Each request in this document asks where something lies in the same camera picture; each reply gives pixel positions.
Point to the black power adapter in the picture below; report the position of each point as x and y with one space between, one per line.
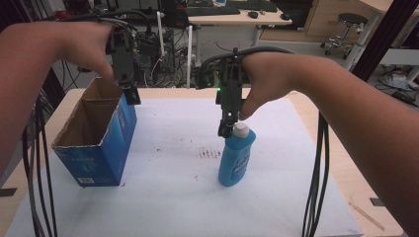
403 96

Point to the person's right hand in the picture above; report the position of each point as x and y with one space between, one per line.
276 75

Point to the black computer mouse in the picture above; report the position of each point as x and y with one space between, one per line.
253 14
285 16

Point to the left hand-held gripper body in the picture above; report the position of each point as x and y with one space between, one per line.
123 56

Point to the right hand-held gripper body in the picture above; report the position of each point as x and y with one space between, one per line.
230 85

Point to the wooden cabinet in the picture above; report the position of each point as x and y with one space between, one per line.
322 19

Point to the black tape strip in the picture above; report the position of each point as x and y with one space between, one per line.
7 192
376 201

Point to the white foam mat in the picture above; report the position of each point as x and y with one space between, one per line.
171 204

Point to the clear tape strip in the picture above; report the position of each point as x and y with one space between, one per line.
367 215

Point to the blue cardboard box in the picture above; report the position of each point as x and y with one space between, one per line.
99 164

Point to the person's left hand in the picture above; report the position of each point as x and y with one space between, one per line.
85 42

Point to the white desk frame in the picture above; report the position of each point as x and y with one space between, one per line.
359 42

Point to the wooden desk with white legs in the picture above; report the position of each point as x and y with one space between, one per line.
230 20

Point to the black keyboard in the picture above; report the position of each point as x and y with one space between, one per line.
253 6
214 11

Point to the black stool with chrome base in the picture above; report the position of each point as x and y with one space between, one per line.
352 18

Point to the black aluminium frame post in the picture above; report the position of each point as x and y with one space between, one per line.
382 39

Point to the blue bottle with white cap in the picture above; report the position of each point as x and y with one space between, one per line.
235 161

